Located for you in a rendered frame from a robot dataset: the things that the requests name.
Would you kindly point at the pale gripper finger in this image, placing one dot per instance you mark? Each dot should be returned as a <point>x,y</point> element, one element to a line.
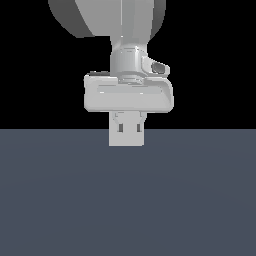
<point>117,116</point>
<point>143,116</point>

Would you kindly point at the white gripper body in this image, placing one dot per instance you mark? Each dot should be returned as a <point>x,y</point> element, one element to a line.
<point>128,96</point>

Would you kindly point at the white wall socket block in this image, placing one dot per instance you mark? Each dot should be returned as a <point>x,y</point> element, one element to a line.
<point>126,138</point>

